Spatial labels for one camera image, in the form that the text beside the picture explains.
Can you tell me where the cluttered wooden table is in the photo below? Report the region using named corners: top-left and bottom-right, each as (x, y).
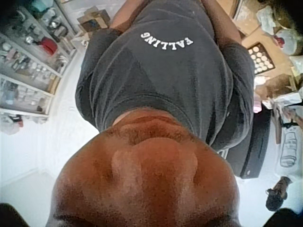
top-left (214, 0), bottom-right (303, 114)

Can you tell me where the white shelf with kitchenware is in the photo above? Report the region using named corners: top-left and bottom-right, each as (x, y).
top-left (0, 0), bottom-right (79, 130)

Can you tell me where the white plastic bag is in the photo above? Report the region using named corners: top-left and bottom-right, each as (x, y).
top-left (276, 27), bottom-right (303, 57)

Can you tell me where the brown cardboard box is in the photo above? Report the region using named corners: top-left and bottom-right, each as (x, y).
top-left (77, 11), bottom-right (112, 34)

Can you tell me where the crumpled white paper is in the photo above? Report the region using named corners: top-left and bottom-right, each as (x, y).
top-left (255, 5), bottom-right (281, 30)

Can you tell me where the black tray of white rounds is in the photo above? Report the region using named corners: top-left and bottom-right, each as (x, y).
top-left (247, 42), bottom-right (277, 77)

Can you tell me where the black case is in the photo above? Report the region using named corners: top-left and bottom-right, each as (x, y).
top-left (219, 110), bottom-right (271, 181)

